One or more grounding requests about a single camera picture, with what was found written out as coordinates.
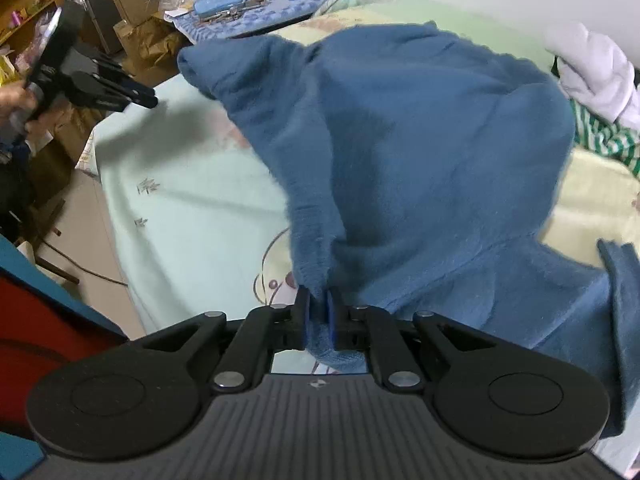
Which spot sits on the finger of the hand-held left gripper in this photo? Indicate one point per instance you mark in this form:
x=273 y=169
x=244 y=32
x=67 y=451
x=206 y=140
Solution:
x=110 y=94
x=125 y=76

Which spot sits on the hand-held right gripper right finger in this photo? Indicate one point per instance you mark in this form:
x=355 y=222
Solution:
x=334 y=322

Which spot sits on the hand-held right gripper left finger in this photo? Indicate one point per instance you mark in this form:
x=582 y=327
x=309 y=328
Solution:
x=303 y=320

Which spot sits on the person's left hand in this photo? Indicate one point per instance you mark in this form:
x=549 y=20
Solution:
x=12 y=102

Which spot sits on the brown paper bag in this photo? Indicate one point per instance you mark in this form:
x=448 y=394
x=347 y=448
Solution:
x=150 y=50

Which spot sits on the wooden shelf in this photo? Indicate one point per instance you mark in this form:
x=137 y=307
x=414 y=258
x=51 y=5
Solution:
x=25 y=0

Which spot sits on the plain cardboard box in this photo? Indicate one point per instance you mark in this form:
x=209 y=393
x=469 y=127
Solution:
x=65 y=145

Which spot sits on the blue zip case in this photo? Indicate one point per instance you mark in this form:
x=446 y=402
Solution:
x=217 y=5

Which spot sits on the bunch of keys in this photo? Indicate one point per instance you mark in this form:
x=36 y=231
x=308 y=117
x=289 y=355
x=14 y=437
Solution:
x=225 y=15

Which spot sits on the printed pastel bed sheet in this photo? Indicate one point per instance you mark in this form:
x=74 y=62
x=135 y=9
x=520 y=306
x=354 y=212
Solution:
x=190 y=210

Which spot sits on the blue checkered towel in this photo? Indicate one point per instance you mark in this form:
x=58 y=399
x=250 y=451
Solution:
x=280 y=10

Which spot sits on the person's red teal clothing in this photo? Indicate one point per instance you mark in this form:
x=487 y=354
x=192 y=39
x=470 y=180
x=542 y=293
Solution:
x=45 y=320

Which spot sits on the green white striped garment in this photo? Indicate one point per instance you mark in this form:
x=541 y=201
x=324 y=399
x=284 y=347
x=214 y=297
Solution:
x=605 y=137

